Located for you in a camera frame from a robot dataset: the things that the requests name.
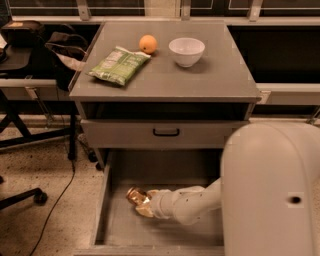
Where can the black drawer handle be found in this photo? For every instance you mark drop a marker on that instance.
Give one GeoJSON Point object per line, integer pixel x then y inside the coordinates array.
{"type": "Point", "coordinates": [166, 132]}

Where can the orange fruit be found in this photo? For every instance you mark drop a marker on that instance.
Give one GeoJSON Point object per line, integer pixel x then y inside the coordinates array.
{"type": "Point", "coordinates": [148, 44]}

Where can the grey drawer cabinet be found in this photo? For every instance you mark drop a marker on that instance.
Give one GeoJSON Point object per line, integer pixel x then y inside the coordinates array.
{"type": "Point", "coordinates": [219, 87]}

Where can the green chip bag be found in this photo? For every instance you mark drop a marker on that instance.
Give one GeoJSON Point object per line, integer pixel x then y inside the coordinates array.
{"type": "Point", "coordinates": [119, 66]}

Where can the dark backpack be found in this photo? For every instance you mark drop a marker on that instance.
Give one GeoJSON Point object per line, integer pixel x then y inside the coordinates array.
{"type": "Point", "coordinates": [68, 52]}

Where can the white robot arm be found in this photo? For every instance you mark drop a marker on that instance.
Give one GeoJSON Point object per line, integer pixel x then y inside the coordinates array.
{"type": "Point", "coordinates": [264, 192]}

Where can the orange soda can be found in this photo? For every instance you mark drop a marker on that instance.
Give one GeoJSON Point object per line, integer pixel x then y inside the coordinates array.
{"type": "Point", "coordinates": [137, 197]}

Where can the closed grey top drawer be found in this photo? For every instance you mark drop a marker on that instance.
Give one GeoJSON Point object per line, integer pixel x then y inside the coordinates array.
{"type": "Point", "coordinates": [137, 134]}

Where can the white bowl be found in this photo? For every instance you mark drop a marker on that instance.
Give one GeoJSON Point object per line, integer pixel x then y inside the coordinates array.
{"type": "Point", "coordinates": [186, 51]}

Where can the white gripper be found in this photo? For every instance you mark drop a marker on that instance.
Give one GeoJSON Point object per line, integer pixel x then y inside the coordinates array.
{"type": "Point", "coordinates": [162, 203]}

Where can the black office chair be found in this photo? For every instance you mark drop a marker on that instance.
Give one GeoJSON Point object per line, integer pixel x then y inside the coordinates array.
{"type": "Point", "coordinates": [39, 197]}

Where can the open grey middle drawer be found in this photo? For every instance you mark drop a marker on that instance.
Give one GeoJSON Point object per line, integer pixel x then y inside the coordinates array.
{"type": "Point", "coordinates": [120, 231]}

